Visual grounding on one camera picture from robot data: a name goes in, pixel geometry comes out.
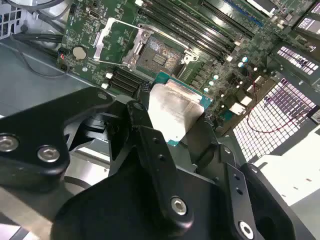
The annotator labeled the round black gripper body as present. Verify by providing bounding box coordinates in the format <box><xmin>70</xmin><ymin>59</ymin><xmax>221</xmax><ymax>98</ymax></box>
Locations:
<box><xmin>53</xmin><ymin>162</ymin><xmax>301</xmax><ymax>240</ymax></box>

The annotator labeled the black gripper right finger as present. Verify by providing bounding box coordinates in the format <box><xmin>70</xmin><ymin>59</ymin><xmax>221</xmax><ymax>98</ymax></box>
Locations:
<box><xmin>186</xmin><ymin>116</ymin><xmax>263</xmax><ymax>240</ymax></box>

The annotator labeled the metal socket cover frame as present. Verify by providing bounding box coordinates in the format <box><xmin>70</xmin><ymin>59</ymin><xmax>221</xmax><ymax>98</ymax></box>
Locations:
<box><xmin>92</xmin><ymin>19</ymin><xmax>149</xmax><ymax>69</ymax></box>

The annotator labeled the silver CPU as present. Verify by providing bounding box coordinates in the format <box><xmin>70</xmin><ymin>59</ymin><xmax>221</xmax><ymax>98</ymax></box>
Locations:
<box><xmin>146</xmin><ymin>71</ymin><xmax>215</xmax><ymax>147</ymax></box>

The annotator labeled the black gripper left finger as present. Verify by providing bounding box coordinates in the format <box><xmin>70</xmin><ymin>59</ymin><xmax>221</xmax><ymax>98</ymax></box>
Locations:
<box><xmin>0</xmin><ymin>85</ymin><xmax>195</xmax><ymax>231</ymax></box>

